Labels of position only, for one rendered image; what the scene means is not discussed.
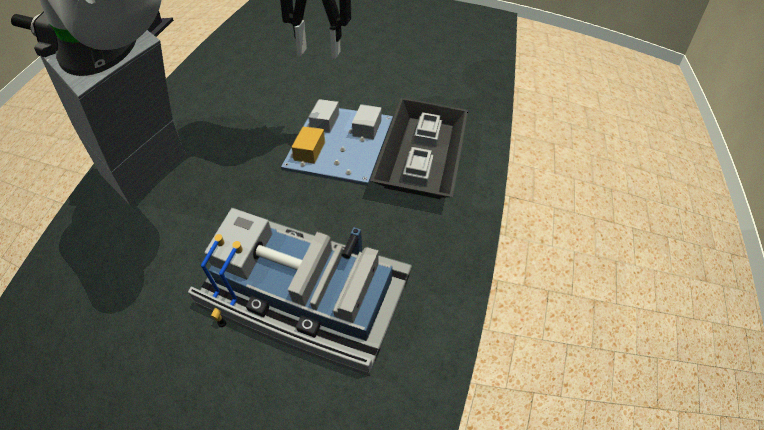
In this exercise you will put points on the orange-yellow block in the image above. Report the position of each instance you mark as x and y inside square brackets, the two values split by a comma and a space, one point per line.
[308, 145]

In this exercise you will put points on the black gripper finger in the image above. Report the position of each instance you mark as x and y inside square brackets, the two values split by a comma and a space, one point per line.
[337, 20]
[296, 20]

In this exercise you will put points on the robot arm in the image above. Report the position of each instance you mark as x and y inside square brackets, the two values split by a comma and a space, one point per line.
[98, 24]

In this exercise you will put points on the grey flat bar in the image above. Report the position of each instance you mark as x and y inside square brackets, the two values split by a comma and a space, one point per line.
[335, 311]
[326, 278]

